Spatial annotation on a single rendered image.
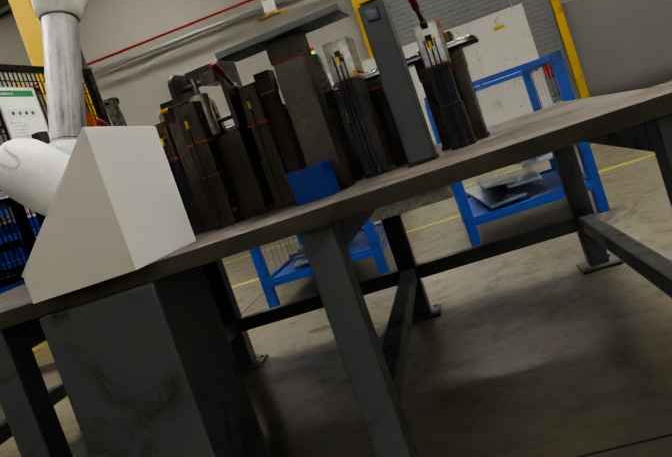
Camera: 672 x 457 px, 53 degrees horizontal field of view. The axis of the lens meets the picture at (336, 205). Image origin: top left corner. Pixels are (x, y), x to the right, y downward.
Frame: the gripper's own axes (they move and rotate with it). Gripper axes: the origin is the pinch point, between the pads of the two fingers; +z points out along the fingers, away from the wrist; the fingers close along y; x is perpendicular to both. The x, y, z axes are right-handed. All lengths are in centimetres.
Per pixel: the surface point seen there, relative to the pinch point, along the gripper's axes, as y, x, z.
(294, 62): 2.9, 2.0, 18.5
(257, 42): 5.0, -5.5, 10.5
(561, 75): -209, 115, 44
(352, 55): -11.4, 16.8, 20.1
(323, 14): 8.2, 14.0, 10.3
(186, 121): -6.6, -35.2, 22.5
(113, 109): -28, -64, 8
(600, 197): -210, 116, 116
